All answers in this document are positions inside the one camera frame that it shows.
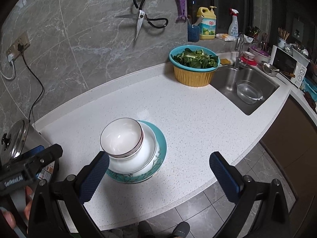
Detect wall power socket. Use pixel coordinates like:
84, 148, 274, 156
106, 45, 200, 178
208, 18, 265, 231
5, 31, 31, 62

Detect white utensil tray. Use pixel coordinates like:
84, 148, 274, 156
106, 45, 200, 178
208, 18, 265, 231
292, 47, 310, 61

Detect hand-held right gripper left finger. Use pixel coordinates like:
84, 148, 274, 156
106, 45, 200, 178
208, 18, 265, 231
27, 151, 111, 238

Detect white spray bottle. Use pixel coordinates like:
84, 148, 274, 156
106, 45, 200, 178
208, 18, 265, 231
228, 8, 240, 36

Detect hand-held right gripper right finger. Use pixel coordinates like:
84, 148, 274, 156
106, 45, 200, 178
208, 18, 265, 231
209, 151, 291, 238

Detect yellow dish soap bottle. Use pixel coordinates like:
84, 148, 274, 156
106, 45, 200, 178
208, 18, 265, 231
196, 6, 217, 40

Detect small patterned bowl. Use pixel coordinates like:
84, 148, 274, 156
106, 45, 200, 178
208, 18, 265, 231
100, 118, 144, 159

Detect blue utensil cup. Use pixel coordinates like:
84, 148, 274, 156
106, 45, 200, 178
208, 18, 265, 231
187, 24, 201, 42

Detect black handled kitchen scissors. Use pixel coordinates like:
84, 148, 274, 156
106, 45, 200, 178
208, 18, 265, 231
114, 0, 169, 42

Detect teal floral plate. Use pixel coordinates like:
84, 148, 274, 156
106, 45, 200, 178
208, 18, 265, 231
106, 120, 167, 184

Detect brown base cabinet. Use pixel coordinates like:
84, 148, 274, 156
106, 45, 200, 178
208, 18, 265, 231
260, 96, 317, 228

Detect dark slipper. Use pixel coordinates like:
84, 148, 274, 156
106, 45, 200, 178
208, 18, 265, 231
137, 221, 159, 238
170, 222, 191, 238

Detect purple peeler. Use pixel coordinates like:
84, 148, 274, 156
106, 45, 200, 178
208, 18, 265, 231
175, 0, 187, 23

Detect white wrapped pack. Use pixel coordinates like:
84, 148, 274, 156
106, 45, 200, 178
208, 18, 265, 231
215, 33, 235, 41

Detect chopstick holder with chopsticks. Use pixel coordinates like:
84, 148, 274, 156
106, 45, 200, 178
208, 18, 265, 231
277, 27, 290, 49

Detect white microwave oven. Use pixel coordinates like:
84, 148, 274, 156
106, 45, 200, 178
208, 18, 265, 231
271, 45, 310, 89

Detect steel strainer bowl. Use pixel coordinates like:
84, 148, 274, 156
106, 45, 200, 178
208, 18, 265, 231
262, 62, 280, 77

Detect black power cable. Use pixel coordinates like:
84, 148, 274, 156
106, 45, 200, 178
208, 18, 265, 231
17, 43, 45, 124

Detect stainless steel sink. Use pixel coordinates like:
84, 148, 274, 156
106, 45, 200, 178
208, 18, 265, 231
209, 66, 280, 116

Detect dark brown wooden board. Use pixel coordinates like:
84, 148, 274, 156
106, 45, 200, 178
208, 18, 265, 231
304, 91, 317, 112

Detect chrome faucet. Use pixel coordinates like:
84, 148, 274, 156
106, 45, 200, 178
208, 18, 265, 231
234, 33, 248, 70

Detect person's left hand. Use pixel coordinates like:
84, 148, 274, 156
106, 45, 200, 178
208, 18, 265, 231
0, 186, 34, 230

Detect green leafy vegetables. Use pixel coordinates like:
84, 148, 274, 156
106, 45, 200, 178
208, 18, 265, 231
173, 48, 219, 69

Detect small potted plant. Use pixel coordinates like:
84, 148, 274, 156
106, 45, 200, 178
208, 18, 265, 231
247, 26, 261, 44

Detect teal plastic basket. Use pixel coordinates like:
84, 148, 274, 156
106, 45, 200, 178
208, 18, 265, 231
303, 77, 317, 93

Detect white power cable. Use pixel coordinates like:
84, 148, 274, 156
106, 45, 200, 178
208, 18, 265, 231
0, 54, 16, 81

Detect steel rice cooker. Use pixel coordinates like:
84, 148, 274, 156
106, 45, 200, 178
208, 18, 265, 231
0, 119, 60, 187

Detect large white bowl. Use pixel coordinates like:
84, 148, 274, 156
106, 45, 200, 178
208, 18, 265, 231
106, 121, 158, 174

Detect yellow plastic basket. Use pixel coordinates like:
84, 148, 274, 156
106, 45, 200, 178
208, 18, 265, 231
173, 66, 217, 87

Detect teal plastic colander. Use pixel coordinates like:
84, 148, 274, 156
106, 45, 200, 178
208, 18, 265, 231
169, 46, 221, 73

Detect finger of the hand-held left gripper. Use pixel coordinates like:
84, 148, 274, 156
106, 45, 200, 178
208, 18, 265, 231
0, 144, 63, 197
22, 146, 46, 159

